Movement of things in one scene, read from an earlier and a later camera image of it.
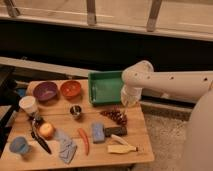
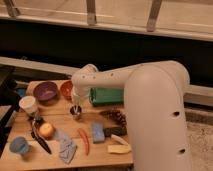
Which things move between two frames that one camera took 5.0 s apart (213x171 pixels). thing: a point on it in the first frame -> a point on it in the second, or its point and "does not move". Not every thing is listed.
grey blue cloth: x=68 y=147 does not move
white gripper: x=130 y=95 -> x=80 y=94
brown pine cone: x=117 y=115 does not move
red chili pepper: x=82 y=133 does not move
